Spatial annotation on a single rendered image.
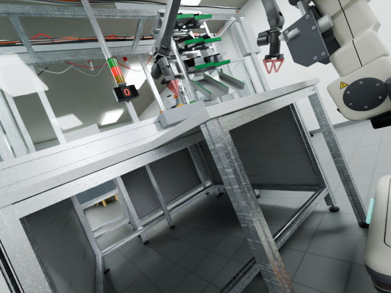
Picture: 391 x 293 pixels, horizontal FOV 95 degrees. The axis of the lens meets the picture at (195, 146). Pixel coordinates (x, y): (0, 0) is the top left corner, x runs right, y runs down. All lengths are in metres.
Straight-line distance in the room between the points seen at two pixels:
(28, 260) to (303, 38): 1.06
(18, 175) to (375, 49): 1.12
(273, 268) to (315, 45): 0.70
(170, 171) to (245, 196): 2.14
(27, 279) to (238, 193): 0.59
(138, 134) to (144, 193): 1.76
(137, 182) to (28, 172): 1.79
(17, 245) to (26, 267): 0.06
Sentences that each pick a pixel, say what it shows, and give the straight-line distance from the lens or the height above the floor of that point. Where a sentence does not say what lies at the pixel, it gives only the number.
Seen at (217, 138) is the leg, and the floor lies 0.78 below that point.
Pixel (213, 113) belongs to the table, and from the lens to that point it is 0.43.
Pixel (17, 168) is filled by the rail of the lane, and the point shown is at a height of 0.93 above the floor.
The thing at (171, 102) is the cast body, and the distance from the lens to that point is 1.03.
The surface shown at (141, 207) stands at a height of 0.29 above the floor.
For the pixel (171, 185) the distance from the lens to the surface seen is 2.58.
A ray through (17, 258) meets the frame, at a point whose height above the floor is 0.70.
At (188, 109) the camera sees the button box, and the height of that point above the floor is 0.94.
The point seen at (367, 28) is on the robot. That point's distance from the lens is 0.84.
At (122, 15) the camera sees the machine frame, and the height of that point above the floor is 2.05.
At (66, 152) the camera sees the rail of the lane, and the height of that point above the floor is 0.93.
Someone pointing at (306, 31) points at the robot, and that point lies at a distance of 0.81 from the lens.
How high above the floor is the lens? 0.79
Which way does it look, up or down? 1 degrees down
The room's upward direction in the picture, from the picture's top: 23 degrees counter-clockwise
